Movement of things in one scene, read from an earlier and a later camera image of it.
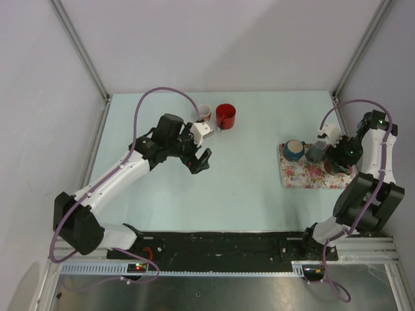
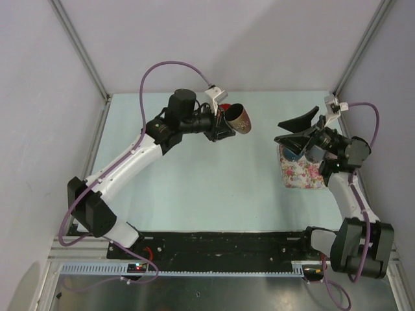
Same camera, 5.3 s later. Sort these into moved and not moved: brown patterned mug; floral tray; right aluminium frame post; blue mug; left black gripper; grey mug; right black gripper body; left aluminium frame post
Moved: left black gripper; right black gripper body; brown patterned mug
Not moved: floral tray; blue mug; left aluminium frame post; right aluminium frame post; grey mug
